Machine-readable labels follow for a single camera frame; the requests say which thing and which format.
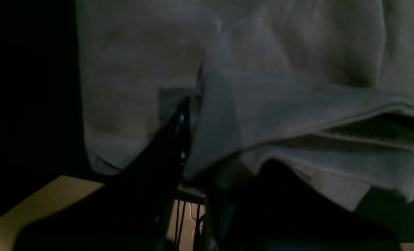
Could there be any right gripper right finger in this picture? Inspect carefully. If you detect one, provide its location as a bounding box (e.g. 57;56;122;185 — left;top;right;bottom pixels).
208;159;401;251

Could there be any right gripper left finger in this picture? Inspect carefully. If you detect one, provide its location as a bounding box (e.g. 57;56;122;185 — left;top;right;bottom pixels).
13;97;190;251

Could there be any grey T-shirt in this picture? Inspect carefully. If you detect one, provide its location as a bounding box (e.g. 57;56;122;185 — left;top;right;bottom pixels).
76;0;414;210

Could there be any black table cloth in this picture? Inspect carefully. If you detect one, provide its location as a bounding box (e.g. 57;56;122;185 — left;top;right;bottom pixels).
0;0;414;251

